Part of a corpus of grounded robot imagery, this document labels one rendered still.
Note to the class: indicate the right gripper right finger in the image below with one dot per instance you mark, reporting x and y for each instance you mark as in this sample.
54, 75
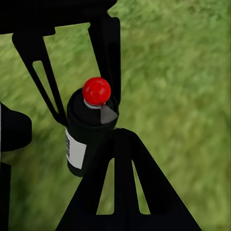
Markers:
167, 210

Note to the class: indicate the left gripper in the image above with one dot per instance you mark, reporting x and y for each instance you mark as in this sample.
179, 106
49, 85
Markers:
31, 20

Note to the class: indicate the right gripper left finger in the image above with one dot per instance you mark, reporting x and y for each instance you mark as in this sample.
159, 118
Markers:
80, 214

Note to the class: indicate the pesticide atomizer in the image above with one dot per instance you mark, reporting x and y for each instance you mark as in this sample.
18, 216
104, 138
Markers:
91, 113

